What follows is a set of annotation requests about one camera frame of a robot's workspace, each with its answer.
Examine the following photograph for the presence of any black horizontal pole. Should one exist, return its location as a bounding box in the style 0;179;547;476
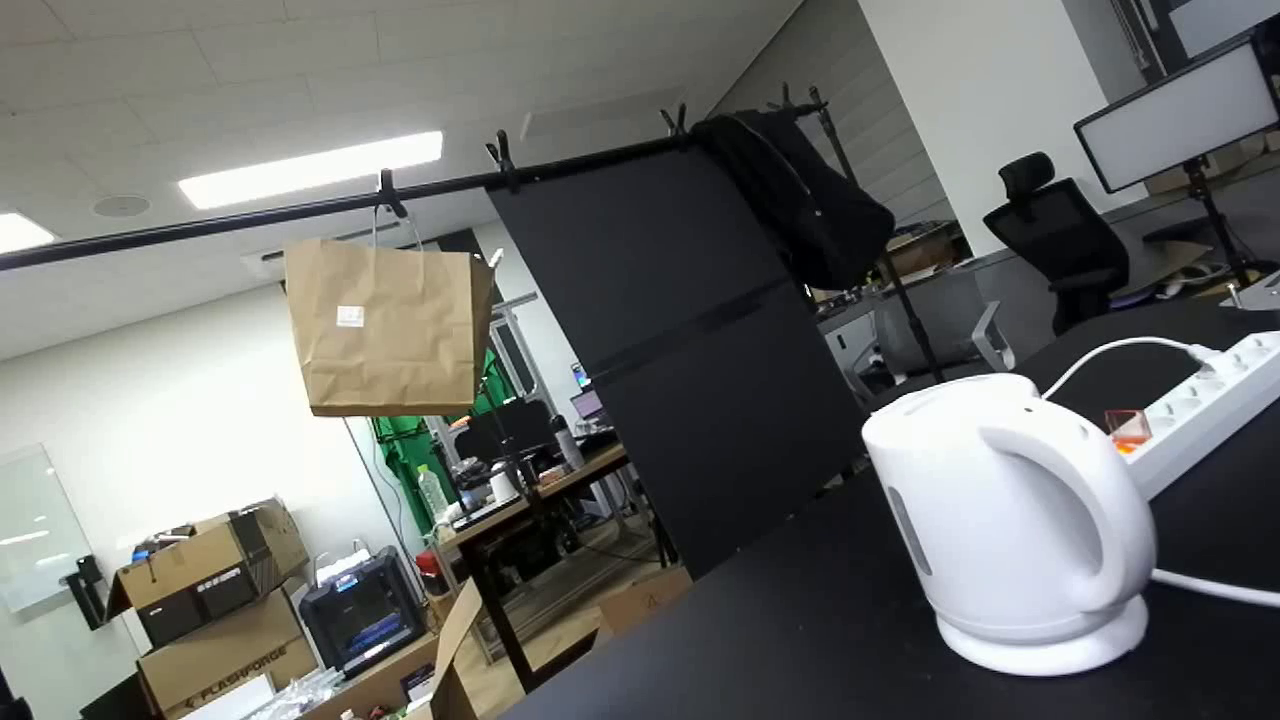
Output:
0;93;831;276

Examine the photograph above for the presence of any black office chair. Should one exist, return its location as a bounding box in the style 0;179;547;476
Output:
984;151;1128;334

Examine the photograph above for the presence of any wooden desk black frame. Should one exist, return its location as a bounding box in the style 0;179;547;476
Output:
449;444;632;692

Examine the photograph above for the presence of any upper cardboard box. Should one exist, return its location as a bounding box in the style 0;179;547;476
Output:
107;499;309;647

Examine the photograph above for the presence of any cardboard box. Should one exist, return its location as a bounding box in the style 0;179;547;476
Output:
137;592;318;715
107;499;309;647

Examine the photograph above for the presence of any white monitor screen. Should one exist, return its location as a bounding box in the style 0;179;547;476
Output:
1073;42;1280;192

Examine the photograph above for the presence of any ceiling light panel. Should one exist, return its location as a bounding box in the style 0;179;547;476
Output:
182;131;444;212

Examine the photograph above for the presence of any lower cardboard box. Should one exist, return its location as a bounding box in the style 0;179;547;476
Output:
137;592;318;715

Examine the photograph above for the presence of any brown paper bag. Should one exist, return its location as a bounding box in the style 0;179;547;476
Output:
286;241;498;417

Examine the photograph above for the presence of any green cloth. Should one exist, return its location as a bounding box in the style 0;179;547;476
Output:
371;351;516;538

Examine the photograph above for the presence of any white kettle power cable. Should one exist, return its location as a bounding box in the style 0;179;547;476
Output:
1148;565;1280;612

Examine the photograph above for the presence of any white power strip cable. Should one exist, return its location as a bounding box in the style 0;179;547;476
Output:
1039;334;1230;405

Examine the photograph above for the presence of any black backdrop board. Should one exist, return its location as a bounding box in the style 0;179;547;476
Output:
492;148;863;578

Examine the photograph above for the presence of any white power strip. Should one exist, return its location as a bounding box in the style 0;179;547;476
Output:
1116;334;1280;499

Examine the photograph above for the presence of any black hanging bag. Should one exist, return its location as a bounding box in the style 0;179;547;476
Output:
692;113;898;290

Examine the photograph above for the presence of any white electric kettle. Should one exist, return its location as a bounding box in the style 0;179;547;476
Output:
862;371;1155;676

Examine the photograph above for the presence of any black 3D printer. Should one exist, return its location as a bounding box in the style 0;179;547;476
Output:
302;547;430;676

